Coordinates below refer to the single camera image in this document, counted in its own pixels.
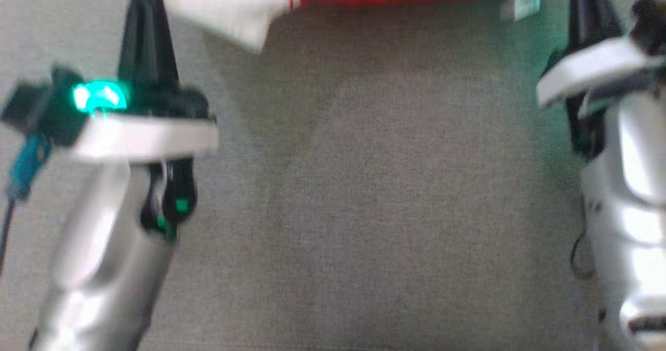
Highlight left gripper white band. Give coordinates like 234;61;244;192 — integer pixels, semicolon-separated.
0;0;219;163

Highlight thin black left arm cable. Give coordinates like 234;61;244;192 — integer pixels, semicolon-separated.
0;198;16;275

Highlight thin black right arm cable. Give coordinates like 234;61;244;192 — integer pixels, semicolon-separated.
570;231;596;280

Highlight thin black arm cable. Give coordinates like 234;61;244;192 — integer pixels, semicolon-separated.
0;198;16;275
570;231;596;280

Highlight blue connector on left gripper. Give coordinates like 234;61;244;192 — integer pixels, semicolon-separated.
6;133;53;201

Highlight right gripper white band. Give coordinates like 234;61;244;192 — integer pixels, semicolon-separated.
536;0;666;107

